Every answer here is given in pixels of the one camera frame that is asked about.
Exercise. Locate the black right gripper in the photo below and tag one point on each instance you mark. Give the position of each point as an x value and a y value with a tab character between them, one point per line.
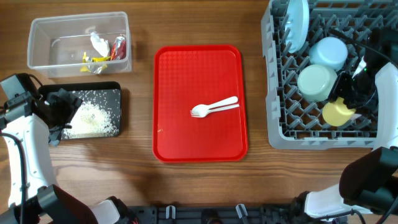
339	91

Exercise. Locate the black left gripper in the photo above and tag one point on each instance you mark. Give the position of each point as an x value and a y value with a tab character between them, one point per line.
69	109

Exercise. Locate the yellow plastic cup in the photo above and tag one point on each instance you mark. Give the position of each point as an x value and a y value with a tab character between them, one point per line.
336	113

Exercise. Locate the white rice pile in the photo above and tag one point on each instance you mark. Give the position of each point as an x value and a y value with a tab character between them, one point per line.
99	116

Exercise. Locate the mint green bowl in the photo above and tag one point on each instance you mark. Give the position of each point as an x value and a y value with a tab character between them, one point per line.
315	82

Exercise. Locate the light blue bowl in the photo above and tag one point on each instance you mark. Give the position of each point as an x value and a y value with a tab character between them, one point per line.
329	51

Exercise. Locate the yellow candy wrapper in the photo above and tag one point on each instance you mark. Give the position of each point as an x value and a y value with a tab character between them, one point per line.
94	65

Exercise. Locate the white tissue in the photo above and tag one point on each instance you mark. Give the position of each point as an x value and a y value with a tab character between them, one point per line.
100	45

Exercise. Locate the red snack wrapper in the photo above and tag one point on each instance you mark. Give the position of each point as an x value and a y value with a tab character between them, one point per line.
119	48

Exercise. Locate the light blue plate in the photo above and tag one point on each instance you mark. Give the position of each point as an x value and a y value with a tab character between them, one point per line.
298	23

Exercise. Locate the white plastic fork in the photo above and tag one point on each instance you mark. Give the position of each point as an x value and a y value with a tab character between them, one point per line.
203	114

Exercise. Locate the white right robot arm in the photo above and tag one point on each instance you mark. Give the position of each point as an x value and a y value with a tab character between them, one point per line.
369	184

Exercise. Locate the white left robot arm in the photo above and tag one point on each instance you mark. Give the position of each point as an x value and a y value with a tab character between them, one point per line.
30	123

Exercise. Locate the grey dishwasher rack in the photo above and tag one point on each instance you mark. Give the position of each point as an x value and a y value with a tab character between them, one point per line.
292	121

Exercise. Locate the black plastic bin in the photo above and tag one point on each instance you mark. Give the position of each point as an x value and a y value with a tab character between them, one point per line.
80	86

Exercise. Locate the clear plastic bin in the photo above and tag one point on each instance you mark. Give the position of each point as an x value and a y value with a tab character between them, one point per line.
56	44

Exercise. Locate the red plastic tray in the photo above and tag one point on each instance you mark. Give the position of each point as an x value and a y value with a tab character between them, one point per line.
190	75

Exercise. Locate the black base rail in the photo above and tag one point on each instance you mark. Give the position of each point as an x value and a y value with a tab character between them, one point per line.
266	214

